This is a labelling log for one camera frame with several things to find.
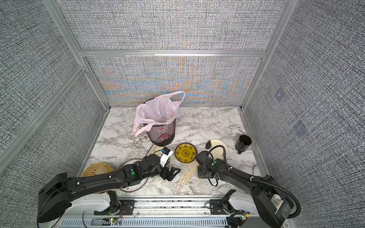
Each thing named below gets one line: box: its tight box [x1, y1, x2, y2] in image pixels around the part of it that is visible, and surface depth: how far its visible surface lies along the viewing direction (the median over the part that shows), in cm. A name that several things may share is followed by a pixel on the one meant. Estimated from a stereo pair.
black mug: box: [234, 134, 252, 155], surface depth 92 cm
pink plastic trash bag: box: [133, 91, 186, 137], surface depth 87 cm
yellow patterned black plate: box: [174, 142, 198, 164], surface depth 96 cm
